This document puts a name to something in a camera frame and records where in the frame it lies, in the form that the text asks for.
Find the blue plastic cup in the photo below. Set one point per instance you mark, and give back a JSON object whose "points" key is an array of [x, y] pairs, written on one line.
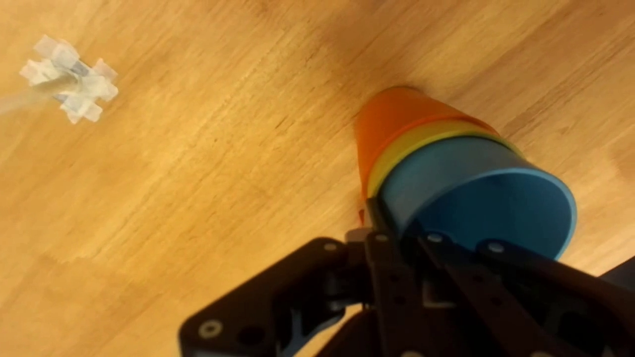
{"points": [[462, 178]]}

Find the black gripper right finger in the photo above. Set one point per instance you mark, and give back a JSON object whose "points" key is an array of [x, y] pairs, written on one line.
{"points": [[516, 297]]}

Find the yellow plastic cup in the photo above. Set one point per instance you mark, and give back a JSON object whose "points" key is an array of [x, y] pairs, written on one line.
{"points": [[408, 149]]}

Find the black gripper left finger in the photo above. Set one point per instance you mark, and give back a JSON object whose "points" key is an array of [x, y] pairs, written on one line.
{"points": [[389, 278]]}

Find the orange plastic cup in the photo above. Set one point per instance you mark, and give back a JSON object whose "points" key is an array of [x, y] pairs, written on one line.
{"points": [[389, 125]]}

